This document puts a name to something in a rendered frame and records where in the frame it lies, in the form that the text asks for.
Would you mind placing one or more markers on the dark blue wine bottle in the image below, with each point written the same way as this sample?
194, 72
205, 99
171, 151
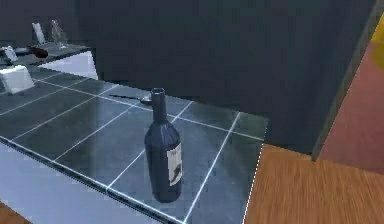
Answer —
162, 146

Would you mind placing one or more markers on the dark tiled kitchen counter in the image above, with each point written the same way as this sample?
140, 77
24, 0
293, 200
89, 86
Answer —
100, 140

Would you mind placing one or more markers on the clear glass bottle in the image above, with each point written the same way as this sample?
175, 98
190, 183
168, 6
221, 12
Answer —
58, 34

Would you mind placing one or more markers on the white upright card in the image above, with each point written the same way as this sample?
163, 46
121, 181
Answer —
39, 32

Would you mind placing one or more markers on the white box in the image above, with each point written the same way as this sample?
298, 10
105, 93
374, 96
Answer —
16, 78

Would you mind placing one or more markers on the small white shaker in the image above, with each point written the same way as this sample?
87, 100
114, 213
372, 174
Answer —
10, 53

